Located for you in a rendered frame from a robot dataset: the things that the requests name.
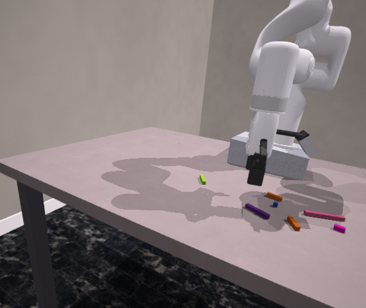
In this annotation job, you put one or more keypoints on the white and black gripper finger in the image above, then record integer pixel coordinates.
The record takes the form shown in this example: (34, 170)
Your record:
(257, 171)
(249, 162)

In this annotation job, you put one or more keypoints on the orange rectangular bar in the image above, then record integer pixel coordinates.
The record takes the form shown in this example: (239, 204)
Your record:
(275, 197)
(293, 223)

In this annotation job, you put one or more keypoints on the purple rod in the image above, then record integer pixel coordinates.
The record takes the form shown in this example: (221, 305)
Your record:
(257, 211)

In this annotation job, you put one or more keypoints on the pink rod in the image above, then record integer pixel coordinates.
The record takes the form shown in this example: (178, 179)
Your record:
(324, 215)

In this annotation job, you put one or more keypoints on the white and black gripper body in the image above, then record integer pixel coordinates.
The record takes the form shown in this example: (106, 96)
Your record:
(264, 125)

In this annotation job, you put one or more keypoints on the small magenta block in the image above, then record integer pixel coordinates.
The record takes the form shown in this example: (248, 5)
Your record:
(339, 228)

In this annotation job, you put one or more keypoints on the lime green rod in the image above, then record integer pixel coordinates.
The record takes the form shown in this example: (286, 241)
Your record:
(203, 181)

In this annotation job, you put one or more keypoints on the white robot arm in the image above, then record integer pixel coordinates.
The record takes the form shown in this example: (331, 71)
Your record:
(281, 62)

